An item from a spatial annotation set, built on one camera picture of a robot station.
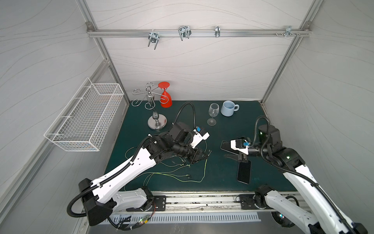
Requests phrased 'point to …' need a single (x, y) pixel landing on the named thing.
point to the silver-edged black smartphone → (244, 172)
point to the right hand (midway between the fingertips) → (224, 145)
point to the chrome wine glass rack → (157, 122)
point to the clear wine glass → (213, 110)
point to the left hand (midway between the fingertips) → (204, 158)
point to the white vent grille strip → (151, 218)
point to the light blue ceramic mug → (228, 107)
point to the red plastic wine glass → (166, 100)
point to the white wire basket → (83, 124)
